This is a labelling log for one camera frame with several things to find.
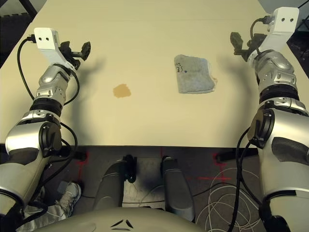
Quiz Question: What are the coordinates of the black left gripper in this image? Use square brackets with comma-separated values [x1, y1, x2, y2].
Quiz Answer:
[59, 41, 92, 71]

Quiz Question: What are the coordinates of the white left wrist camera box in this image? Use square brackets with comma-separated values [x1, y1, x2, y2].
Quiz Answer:
[33, 27, 80, 71]

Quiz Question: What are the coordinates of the grey robot torso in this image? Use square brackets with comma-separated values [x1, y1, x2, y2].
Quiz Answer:
[18, 206, 206, 232]

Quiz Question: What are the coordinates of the grey robot right leg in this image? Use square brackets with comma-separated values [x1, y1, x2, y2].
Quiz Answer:
[160, 156, 195, 222]

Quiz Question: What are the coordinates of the thin white floor cable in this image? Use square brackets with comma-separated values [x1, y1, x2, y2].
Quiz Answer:
[139, 184, 165, 206]

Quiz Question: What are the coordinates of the black table frame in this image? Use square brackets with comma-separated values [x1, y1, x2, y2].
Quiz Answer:
[57, 145, 258, 164]

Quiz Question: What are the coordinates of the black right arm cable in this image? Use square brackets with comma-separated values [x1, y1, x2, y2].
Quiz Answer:
[226, 15, 270, 232]

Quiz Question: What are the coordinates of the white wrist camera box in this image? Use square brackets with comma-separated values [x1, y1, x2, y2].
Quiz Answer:
[248, 6, 300, 63]
[33, 27, 80, 71]

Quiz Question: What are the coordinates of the white coiled floor cable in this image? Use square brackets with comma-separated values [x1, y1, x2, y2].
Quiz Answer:
[195, 166, 266, 232]

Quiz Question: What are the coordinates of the grey robot leg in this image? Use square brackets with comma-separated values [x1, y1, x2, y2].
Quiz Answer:
[93, 156, 136, 211]
[160, 156, 195, 222]

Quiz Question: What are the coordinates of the grey robot left leg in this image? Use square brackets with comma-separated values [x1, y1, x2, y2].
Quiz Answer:
[93, 156, 136, 211]

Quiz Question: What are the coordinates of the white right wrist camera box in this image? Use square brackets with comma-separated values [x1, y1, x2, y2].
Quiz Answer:
[248, 6, 300, 63]

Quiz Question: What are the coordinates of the grey bystander trouser leg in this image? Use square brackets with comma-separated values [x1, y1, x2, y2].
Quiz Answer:
[24, 205, 66, 230]

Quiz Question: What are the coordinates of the brown liquid spill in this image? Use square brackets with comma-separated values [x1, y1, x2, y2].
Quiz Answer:
[112, 83, 132, 99]

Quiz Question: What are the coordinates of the black foam floor mat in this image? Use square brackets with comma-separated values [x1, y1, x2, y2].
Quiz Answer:
[0, 13, 28, 57]

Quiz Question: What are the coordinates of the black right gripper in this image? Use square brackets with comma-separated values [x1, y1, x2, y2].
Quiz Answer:
[230, 31, 266, 62]

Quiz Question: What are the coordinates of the white bystander sneaker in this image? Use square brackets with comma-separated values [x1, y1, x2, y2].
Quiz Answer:
[56, 182, 82, 218]

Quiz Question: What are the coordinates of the grey terry rag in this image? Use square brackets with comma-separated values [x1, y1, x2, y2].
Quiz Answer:
[174, 54, 219, 94]

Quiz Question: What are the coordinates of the black slanted pole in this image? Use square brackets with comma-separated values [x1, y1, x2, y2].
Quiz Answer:
[23, 0, 39, 15]

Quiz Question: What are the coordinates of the small grey floor pedal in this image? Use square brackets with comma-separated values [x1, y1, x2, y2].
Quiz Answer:
[57, 181, 71, 194]

